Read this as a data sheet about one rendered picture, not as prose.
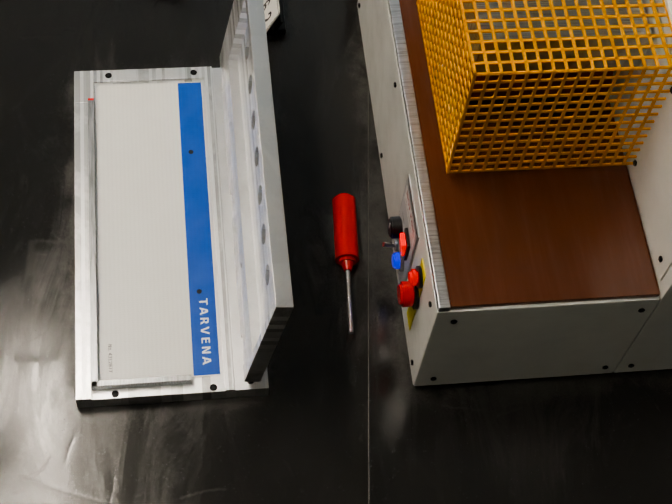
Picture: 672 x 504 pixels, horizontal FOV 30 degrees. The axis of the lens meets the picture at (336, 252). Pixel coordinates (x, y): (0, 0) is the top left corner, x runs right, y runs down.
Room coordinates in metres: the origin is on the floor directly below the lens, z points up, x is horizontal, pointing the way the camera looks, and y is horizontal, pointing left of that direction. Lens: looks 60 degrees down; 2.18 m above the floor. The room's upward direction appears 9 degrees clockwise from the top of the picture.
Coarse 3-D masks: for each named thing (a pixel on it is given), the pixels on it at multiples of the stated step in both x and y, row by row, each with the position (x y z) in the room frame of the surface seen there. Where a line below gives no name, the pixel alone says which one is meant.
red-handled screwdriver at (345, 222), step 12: (336, 204) 0.79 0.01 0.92; (348, 204) 0.79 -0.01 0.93; (336, 216) 0.78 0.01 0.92; (348, 216) 0.78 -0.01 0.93; (336, 228) 0.76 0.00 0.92; (348, 228) 0.76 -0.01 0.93; (336, 240) 0.74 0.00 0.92; (348, 240) 0.74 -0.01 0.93; (336, 252) 0.73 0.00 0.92; (348, 252) 0.73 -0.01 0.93; (348, 264) 0.72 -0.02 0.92; (348, 276) 0.70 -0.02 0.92; (348, 288) 0.69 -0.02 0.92; (348, 300) 0.67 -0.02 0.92; (348, 312) 0.66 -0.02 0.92; (348, 324) 0.64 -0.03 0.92
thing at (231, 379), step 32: (96, 128) 0.85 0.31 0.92; (96, 160) 0.80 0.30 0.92; (224, 160) 0.83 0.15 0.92; (96, 192) 0.76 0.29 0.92; (224, 192) 0.79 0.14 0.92; (96, 224) 0.72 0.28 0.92; (224, 224) 0.74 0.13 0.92; (224, 256) 0.70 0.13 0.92; (224, 288) 0.66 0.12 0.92; (224, 320) 0.62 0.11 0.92; (224, 352) 0.58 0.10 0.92; (192, 384) 0.54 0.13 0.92; (224, 384) 0.54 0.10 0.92; (256, 384) 0.55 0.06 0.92
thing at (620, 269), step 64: (384, 0) 0.98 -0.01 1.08; (384, 64) 0.93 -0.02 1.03; (576, 64) 0.83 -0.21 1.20; (640, 64) 0.85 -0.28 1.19; (384, 128) 0.88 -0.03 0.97; (576, 128) 0.83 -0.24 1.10; (448, 192) 0.72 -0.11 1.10; (512, 192) 0.73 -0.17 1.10; (576, 192) 0.74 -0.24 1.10; (640, 192) 0.75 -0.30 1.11; (448, 256) 0.64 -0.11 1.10; (512, 256) 0.65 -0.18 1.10; (576, 256) 0.67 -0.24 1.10; (640, 256) 0.68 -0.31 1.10; (448, 320) 0.58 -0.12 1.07; (512, 320) 0.60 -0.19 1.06; (576, 320) 0.62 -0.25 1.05; (640, 320) 0.63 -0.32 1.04
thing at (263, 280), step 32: (256, 0) 0.92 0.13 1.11; (256, 32) 0.87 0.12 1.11; (224, 64) 0.94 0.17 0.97; (256, 64) 0.83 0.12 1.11; (224, 96) 0.90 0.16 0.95; (256, 96) 0.79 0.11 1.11; (224, 128) 0.87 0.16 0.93; (256, 128) 0.79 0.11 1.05; (256, 160) 0.76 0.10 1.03; (256, 192) 0.72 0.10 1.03; (256, 224) 0.69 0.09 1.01; (256, 256) 0.66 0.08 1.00; (288, 256) 0.61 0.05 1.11; (256, 288) 0.63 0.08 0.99; (288, 288) 0.57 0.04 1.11; (256, 320) 0.59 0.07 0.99; (256, 352) 0.54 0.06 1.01
